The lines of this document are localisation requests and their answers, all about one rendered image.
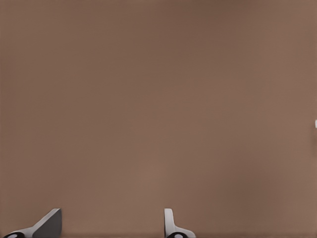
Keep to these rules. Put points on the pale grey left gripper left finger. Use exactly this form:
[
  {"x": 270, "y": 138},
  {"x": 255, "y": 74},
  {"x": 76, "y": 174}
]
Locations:
[{"x": 48, "y": 225}]

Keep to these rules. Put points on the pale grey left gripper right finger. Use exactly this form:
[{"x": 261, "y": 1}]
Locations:
[{"x": 170, "y": 223}]

